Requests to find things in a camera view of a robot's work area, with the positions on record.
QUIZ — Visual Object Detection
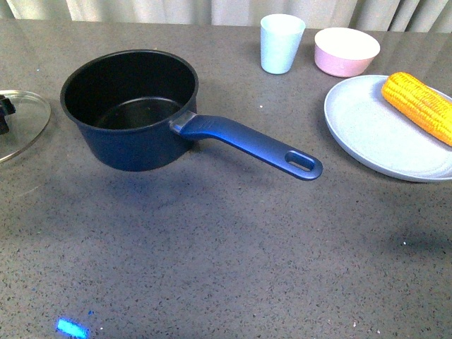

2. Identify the glass pot lid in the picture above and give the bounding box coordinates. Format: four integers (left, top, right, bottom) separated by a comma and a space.
1, 90, 51, 162

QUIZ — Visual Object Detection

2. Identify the yellow corn cob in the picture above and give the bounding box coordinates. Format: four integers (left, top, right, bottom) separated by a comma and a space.
381, 72, 451, 145

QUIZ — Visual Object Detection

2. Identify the dark blue saucepan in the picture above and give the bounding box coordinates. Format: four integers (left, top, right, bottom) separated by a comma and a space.
60, 49, 323, 181

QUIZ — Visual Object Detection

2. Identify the light blue plastic cup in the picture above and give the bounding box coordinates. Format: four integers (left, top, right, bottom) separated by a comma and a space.
260, 13, 306, 75

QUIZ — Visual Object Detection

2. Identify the light blue plastic plate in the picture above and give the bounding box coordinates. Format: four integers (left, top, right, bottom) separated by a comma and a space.
324, 75, 451, 182

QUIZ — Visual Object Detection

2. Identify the pink plastic bowl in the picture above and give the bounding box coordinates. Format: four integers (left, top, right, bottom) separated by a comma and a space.
314, 28, 381, 78

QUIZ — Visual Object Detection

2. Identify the white pleated curtain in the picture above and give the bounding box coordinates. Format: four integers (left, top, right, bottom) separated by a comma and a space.
1, 0, 451, 33

